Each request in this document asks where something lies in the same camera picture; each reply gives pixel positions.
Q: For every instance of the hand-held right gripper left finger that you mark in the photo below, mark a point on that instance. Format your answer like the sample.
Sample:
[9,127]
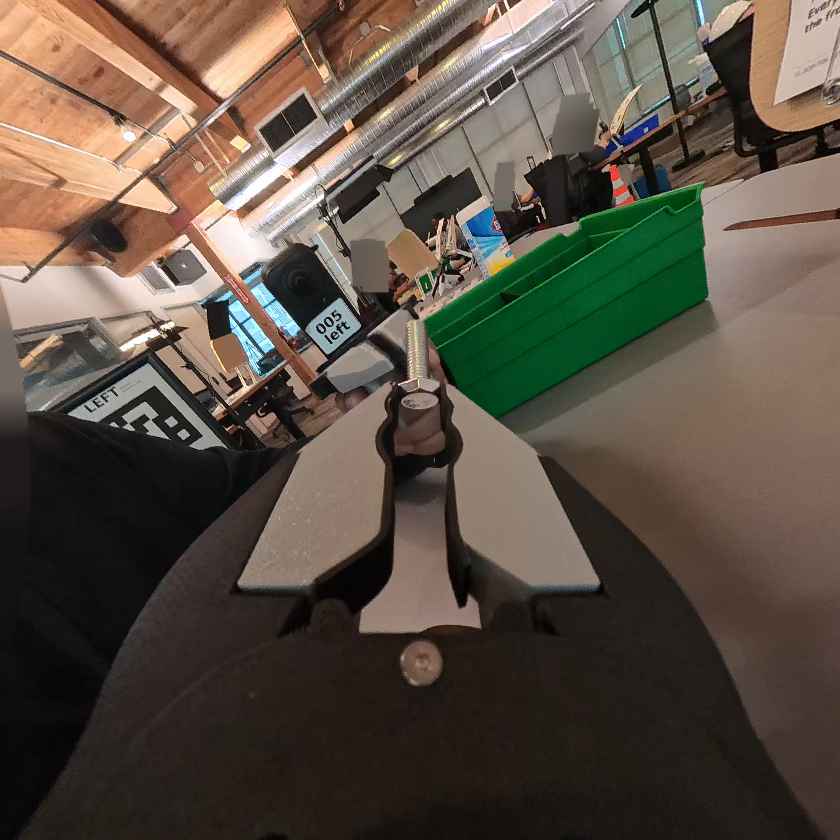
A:
[315,518]

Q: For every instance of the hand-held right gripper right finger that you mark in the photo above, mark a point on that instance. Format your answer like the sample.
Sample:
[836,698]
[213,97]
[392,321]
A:
[525,518]

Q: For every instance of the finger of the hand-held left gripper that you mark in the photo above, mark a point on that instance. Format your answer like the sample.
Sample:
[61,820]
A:
[390,341]
[354,371]

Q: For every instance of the steel hex bolt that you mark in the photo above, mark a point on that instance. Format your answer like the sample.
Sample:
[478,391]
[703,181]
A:
[417,348]

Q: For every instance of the green plastic bin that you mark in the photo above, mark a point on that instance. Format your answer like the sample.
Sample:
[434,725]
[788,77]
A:
[571,308]

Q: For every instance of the person's left forearm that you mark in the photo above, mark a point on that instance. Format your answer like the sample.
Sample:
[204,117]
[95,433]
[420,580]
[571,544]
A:
[131,512]

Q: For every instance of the person's left hand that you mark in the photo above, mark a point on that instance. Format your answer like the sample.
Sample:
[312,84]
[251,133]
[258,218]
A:
[420,436]

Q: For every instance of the small green sign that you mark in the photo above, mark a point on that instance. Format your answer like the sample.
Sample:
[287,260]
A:
[428,282]

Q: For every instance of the wooden board stand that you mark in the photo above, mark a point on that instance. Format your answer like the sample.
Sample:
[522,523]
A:
[410,253]

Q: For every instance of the black softbox light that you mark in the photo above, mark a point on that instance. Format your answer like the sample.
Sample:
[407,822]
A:
[361,190]

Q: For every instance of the white disinfecting wipes canister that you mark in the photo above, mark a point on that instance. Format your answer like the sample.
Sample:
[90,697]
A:
[489,243]

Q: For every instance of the white ceiling vent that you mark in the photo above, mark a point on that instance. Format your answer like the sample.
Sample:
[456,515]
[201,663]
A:
[289,121]
[501,85]

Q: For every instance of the framed marker sign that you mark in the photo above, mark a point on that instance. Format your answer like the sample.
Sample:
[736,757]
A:
[164,407]

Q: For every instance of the orange traffic cone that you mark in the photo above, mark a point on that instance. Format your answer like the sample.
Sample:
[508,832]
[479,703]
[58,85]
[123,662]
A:
[621,190]

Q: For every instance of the small blue bin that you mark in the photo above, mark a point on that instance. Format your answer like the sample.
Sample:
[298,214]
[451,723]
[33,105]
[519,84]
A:
[640,130]

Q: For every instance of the black floor lamp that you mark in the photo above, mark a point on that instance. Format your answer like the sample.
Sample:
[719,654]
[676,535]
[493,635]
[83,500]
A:
[663,79]

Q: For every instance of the black office chair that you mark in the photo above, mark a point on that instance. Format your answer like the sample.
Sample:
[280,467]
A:
[741,98]

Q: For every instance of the printed instruction sheet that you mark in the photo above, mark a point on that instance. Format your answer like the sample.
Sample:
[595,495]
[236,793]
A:
[804,65]

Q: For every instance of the black wall screen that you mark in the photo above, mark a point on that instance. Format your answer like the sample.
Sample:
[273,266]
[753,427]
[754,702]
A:
[446,197]

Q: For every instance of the silver air duct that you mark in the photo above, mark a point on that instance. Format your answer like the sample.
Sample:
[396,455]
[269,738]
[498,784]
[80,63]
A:
[394,85]
[394,154]

